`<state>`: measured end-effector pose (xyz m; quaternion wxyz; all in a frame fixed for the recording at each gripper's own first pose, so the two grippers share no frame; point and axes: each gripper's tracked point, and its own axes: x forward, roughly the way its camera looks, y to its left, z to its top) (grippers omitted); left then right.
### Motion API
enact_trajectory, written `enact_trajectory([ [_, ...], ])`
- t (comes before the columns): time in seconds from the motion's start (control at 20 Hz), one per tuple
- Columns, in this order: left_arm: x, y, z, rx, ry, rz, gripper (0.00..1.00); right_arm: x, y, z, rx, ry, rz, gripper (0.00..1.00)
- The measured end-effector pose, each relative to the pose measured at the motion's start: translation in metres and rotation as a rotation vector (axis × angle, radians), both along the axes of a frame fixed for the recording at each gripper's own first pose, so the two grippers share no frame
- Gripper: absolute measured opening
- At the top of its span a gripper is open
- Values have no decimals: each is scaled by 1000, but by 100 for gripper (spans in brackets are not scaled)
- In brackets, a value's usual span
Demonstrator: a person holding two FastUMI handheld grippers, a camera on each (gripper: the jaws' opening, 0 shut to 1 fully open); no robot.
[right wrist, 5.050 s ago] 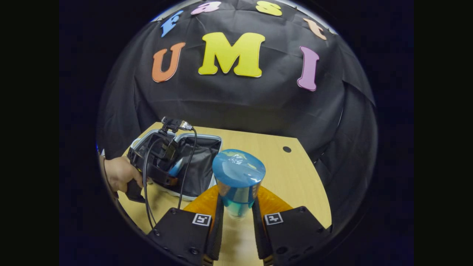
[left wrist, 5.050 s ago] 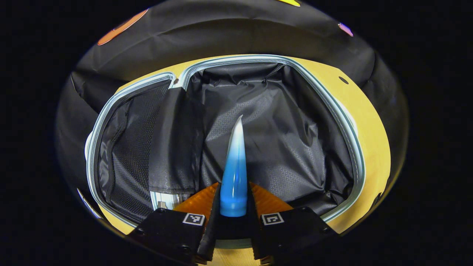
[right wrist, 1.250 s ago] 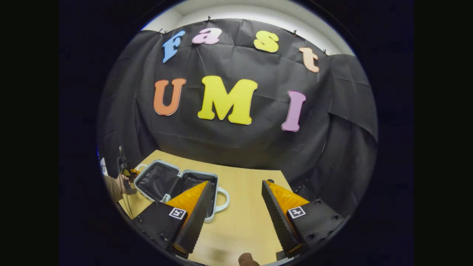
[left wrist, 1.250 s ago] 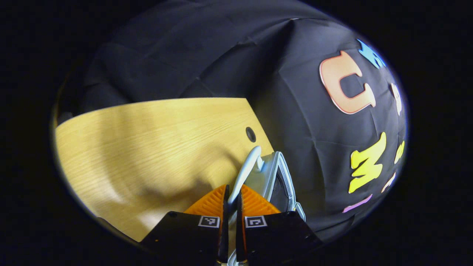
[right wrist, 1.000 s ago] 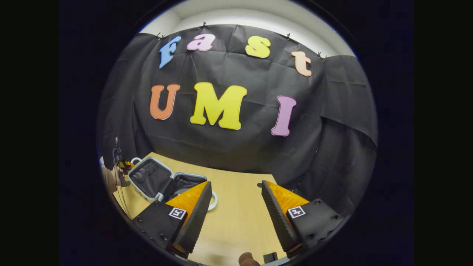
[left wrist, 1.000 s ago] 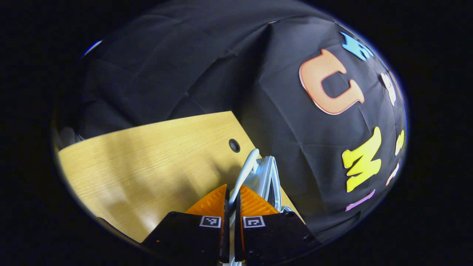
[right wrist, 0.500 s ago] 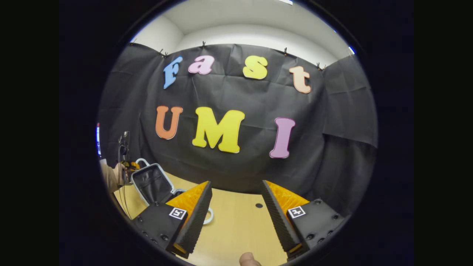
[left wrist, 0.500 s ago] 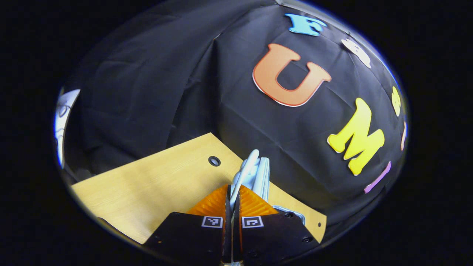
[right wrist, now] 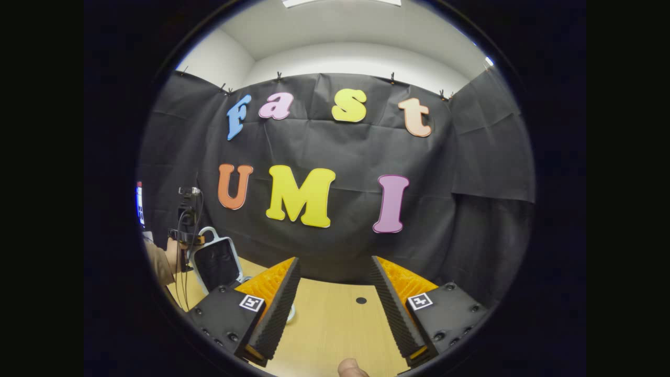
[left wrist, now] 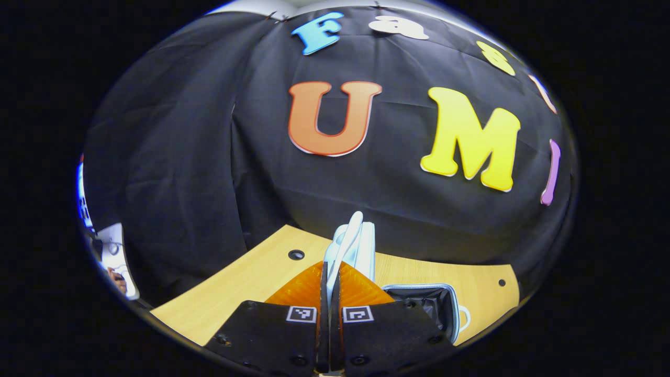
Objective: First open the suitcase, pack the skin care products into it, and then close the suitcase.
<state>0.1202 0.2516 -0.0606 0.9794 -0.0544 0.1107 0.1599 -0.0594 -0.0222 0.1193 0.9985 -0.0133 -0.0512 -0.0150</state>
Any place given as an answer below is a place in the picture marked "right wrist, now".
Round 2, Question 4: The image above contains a ceiling light panel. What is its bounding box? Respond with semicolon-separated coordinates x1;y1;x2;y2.
282;0;403;8

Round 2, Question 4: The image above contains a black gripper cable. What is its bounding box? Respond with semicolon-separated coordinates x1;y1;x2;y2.
174;191;204;311

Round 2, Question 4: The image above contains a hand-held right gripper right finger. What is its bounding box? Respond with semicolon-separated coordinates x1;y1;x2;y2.
371;255;489;369

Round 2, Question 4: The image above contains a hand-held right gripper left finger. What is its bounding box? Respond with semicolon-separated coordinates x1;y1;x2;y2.
185;256;302;368

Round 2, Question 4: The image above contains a black backdrop cloth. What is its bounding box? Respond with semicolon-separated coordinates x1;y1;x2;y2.
137;67;535;309

